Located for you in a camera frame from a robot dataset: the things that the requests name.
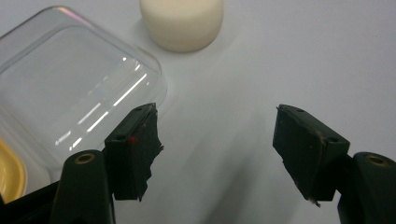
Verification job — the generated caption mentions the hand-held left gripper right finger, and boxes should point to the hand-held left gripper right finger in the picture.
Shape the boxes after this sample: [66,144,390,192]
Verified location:
[272,104,396,224]

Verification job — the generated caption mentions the clear plastic container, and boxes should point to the clear plastic container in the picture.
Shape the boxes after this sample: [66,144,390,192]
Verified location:
[0,5,168,183]

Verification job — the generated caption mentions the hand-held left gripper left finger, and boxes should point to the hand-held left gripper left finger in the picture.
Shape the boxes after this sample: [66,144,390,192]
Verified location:
[49,103,164,224]

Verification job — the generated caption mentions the cream round lid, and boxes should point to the cream round lid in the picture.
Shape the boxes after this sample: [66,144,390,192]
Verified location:
[139,0,225,53]

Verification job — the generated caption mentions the yellow plastic lid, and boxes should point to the yellow plastic lid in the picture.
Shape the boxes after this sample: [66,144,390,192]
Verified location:
[0,139,28,203]

